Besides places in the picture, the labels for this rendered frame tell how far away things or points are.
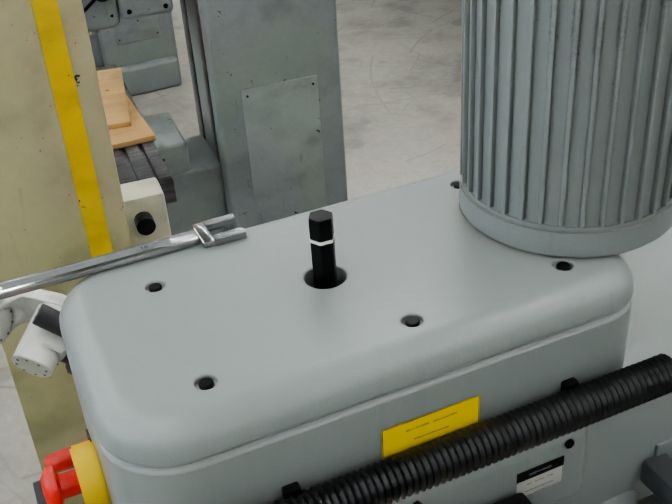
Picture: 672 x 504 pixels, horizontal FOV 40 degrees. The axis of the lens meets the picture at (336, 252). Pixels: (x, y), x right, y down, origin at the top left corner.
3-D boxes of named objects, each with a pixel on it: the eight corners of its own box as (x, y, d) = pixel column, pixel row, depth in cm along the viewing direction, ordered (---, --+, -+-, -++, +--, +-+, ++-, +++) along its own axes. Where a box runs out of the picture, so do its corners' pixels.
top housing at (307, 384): (146, 611, 70) (106, 460, 62) (79, 408, 91) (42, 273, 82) (638, 413, 86) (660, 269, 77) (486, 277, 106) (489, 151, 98)
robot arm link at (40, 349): (72, 396, 146) (5, 365, 143) (99, 337, 152) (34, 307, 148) (92, 378, 137) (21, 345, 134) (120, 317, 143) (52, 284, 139)
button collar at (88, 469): (92, 529, 78) (78, 478, 74) (78, 482, 82) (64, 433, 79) (116, 521, 78) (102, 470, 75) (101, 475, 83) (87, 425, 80)
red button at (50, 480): (52, 526, 77) (41, 492, 75) (44, 494, 80) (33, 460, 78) (91, 512, 78) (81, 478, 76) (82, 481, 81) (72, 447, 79)
